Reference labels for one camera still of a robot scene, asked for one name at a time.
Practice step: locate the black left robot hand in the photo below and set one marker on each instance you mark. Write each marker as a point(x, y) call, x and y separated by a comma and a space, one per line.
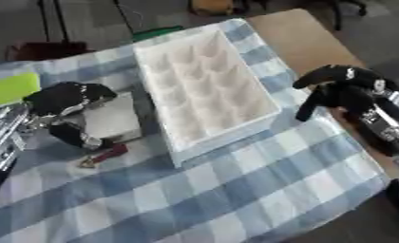
point(64, 96)

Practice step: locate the green object on floor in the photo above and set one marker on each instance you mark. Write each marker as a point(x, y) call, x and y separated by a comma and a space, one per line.
point(155, 32)

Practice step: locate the black tripod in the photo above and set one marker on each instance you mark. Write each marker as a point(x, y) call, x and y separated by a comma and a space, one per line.
point(57, 19)

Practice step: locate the yellow-green flat object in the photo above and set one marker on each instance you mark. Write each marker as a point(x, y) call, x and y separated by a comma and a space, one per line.
point(10, 89)

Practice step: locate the yellow bag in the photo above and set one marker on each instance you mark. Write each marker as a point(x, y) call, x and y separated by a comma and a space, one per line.
point(211, 7)

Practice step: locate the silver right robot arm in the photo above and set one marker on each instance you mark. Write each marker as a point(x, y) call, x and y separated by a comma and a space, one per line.
point(388, 126)

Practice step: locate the dark red bag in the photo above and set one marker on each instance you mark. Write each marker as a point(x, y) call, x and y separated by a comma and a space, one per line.
point(45, 50)

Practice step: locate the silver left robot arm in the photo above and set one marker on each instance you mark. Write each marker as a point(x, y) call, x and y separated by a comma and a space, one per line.
point(3, 139)

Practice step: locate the black chair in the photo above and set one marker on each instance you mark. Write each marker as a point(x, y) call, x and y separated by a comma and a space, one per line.
point(347, 9)

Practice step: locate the white box with cone insert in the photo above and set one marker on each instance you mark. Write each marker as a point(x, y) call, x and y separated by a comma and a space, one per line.
point(205, 88)

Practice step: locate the small red and gold object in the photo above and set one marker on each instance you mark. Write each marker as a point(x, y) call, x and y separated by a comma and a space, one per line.
point(104, 156)

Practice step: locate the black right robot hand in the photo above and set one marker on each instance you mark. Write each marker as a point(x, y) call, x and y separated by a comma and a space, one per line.
point(347, 91)

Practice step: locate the white rectangular block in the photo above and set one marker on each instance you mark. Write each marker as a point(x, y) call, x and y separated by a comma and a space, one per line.
point(113, 117)

